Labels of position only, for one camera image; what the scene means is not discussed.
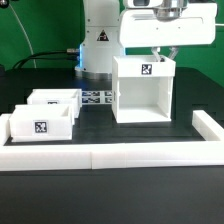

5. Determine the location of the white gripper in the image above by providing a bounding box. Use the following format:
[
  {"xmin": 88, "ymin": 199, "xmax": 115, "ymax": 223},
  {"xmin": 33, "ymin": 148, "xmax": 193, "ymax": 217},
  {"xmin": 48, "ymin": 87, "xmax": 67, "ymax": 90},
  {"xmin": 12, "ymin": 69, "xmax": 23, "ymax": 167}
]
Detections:
[{"xmin": 119, "ymin": 3, "xmax": 217, "ymax": 62}]

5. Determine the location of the white drawer cabinet frame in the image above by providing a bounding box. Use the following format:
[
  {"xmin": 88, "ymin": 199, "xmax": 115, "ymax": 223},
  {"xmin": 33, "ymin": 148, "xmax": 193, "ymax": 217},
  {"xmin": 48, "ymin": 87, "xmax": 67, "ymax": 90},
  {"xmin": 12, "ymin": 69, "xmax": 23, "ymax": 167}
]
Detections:
[{"xmin": 112, "ymin": 55, "xmax": 176, "ymax": 123}]

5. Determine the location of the white front drawer box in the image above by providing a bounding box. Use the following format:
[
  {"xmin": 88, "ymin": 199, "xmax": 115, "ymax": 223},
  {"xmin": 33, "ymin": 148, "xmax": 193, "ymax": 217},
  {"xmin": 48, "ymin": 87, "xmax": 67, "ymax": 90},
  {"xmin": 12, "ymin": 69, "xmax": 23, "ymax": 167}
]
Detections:
[{"xmin": 9, "ymin": 104, "xmax": 73, "ymax": 142}]

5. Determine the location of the white drawer box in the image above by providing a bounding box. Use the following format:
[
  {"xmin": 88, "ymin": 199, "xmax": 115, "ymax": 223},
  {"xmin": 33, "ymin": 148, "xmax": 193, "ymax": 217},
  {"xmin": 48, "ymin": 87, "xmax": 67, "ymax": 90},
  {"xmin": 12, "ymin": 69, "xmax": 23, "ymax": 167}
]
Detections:
[
  {"xmin": 9, "ymin": 104, "xmax": 73, "ymax": 142},
  {"xmin": 27, "ymin": 89, "xmax": 82, "ymax": 119}
]

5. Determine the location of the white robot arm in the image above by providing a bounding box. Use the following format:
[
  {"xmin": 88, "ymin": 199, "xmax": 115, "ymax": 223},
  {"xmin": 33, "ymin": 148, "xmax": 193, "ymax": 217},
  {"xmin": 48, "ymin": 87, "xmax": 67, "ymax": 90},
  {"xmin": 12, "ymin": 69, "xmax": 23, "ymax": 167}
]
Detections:
[{"xmin": 75, "ymin": 0, "xmax": 218, "ymax": 79}]

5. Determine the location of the white rear drawer box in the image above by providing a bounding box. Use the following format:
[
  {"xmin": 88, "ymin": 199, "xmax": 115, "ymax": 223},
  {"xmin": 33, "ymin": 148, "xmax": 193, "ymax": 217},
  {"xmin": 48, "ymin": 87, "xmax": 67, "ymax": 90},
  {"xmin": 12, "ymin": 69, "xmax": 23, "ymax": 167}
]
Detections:
[{"xmin": 27, "ymin": 89, "xmax": 82, "ymax": 119}]

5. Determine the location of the white fiducial marker sheet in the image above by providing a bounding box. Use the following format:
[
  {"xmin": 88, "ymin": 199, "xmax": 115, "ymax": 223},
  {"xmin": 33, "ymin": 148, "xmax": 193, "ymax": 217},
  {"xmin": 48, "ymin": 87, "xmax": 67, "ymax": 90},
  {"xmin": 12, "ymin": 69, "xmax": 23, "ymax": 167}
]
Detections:
[{"xmin": 82, "ymin": 90, "xmax": 112, "ymax": 105}]

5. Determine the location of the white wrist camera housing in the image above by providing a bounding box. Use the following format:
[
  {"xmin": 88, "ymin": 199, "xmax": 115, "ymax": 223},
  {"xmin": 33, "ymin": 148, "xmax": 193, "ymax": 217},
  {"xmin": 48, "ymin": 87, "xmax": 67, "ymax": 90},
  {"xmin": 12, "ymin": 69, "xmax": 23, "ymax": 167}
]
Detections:
[{"xmin": 123, "ymin": 0, "xmax": 163, "ymax": 8}]

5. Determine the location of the black cable bundle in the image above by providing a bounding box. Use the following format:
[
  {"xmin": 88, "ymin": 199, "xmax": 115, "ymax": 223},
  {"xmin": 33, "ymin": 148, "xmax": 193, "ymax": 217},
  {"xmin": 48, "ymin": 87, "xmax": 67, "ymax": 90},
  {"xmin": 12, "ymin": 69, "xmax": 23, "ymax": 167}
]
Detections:
[{"xmin": 11, "ymin": 48, "xmax": 81, "ymax": 70}]

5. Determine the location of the thin white cable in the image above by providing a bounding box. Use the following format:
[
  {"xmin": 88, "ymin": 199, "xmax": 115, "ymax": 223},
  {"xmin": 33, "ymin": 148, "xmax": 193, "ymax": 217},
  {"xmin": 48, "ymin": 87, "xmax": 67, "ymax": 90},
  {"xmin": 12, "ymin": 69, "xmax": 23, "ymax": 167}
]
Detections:
[{"xmin": 8, "ymin": 3, "xmax": 38, "ymax": 69}]

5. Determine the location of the white U-shaped border wall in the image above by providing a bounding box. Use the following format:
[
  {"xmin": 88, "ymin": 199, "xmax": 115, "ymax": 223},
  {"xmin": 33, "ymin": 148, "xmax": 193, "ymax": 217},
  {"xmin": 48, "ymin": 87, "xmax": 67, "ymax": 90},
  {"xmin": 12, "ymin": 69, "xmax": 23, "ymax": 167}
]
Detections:
[{"xmin": 0, "ymin": 110, "xmax": 224, "ymax": 171}]

